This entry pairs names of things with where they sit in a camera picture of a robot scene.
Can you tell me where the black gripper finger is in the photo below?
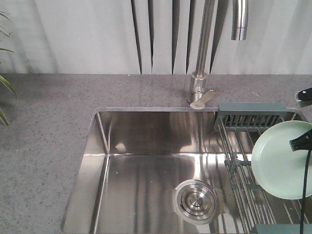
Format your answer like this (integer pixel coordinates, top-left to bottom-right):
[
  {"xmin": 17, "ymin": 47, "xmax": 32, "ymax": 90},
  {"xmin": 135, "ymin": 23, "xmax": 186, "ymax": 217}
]
[{"xmin": 289, "ymin": 130, "xmax": 312, "ymax": 151}]

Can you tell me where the mint green round plate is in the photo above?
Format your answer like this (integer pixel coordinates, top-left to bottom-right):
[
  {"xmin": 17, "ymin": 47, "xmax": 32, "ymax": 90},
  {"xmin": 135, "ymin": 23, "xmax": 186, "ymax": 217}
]
[{"xmin": 251, "ymin": 120, "xmax": 312, "ymax": 199}]

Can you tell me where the stainless steel faucet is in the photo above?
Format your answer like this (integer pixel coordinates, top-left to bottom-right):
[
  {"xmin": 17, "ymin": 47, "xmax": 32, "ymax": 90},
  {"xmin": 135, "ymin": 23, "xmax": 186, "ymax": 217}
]
[{"xmin": 188, "ymin": 0, "xmax": 249, "ymax": 110}]

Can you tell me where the roll-up dish drying rack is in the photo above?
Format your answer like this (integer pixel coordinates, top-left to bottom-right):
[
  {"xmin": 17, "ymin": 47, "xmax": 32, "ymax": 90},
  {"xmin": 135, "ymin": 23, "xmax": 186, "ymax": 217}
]
[{"xmin": 214, "ymin": 102, "xmax": 312, "ymax": 234}]

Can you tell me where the round steel sink drain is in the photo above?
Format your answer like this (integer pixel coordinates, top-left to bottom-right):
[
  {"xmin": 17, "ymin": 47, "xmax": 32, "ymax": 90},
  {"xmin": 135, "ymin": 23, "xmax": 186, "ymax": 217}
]
[{"xmin": 173, "ymin": 179, "xmax": 219, "ymax": 225}]

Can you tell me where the stainless steel sink basin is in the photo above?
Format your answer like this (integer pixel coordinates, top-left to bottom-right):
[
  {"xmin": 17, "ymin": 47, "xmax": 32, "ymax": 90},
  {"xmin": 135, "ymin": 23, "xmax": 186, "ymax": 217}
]
[{"xmin": 61, "ymin": 108, "xmax": 236, "ymax": 234}]

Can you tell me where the white pleated curtain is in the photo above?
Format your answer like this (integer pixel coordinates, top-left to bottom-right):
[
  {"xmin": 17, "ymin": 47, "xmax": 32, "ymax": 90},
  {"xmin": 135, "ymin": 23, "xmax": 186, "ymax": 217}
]
[{"xmin": 0, "ymin": 0, "xmax": 312, "ymax": 75}]

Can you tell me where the green potted plant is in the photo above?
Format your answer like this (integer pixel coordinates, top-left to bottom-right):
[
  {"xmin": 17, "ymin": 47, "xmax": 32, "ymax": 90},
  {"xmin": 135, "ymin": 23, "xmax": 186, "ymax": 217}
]
[{"xmin": 0, "ymin": 11, "xmax": 18, "ymax": 127}]

